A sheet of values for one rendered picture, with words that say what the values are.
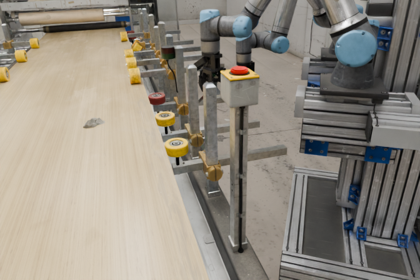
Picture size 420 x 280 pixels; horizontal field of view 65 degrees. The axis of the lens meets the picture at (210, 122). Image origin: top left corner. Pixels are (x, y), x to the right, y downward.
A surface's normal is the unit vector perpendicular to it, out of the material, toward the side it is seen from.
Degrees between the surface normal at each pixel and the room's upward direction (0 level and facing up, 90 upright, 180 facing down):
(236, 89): 90
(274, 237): 0
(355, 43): 96
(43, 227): 0
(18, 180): 0
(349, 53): 96
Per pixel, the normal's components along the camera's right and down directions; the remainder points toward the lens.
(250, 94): 0.28, 0.40
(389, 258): -0.03, -0.91
